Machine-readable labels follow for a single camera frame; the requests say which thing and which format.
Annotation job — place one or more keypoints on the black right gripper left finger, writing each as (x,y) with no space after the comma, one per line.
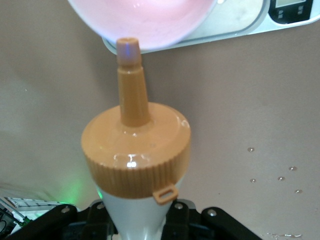
(100,225)

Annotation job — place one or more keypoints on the silver digital kitchen scale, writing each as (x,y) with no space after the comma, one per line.
(237,20)

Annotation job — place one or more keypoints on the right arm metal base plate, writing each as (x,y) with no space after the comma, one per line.
(25,203)

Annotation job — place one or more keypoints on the pink plastic cup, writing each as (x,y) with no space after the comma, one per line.
(140,20)

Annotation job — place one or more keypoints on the clear sauce bottle orange cap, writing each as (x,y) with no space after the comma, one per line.
(135,150)

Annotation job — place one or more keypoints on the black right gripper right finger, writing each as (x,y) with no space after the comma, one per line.
(190,225)

